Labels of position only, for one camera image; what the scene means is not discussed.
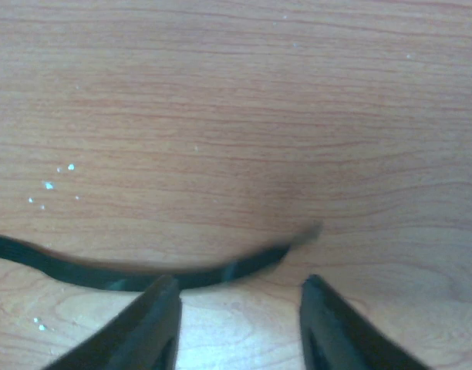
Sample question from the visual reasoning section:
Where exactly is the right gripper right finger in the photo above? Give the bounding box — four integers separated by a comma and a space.
299, 274, 428, 370

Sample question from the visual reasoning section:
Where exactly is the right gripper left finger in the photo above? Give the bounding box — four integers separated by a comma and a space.
46, 276, 182, 369

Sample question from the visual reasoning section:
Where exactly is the black shoelace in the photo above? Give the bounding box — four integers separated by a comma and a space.
0, 222, 323, 292

